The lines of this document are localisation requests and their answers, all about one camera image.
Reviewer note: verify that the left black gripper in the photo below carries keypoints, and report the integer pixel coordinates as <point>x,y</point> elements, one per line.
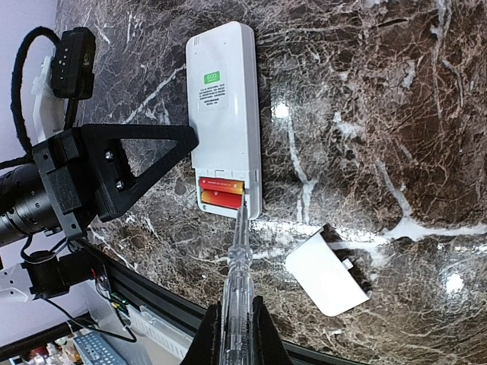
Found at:
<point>125,161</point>

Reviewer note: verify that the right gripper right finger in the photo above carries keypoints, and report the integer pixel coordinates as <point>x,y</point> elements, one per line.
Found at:
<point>268,348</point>

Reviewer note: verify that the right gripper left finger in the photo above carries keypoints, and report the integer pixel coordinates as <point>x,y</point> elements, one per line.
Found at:
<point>205,347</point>

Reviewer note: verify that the clear pen screwdriver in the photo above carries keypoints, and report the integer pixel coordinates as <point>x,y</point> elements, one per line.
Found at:
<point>236,345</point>

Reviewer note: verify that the white battery cover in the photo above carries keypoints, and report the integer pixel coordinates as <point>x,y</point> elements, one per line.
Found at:
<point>325,275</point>

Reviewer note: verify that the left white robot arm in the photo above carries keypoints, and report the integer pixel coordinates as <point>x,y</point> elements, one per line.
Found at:
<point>25,206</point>

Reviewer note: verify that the upper red yellow battery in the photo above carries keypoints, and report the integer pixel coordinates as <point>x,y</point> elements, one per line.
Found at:
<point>229,186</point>

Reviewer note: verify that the red yellow battery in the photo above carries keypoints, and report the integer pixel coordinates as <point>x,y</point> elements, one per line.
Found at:
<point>229,186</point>
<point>222,199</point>

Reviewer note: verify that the lower red yellow battery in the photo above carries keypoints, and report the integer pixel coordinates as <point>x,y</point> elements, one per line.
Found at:
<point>222,199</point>

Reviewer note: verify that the black front table rail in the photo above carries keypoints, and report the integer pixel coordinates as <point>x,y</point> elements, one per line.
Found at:
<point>185,315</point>

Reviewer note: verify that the white slotted cable duct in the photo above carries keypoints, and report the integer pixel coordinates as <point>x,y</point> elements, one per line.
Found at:
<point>160,331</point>

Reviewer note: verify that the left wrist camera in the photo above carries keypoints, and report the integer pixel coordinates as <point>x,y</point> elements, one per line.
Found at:
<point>72,74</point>

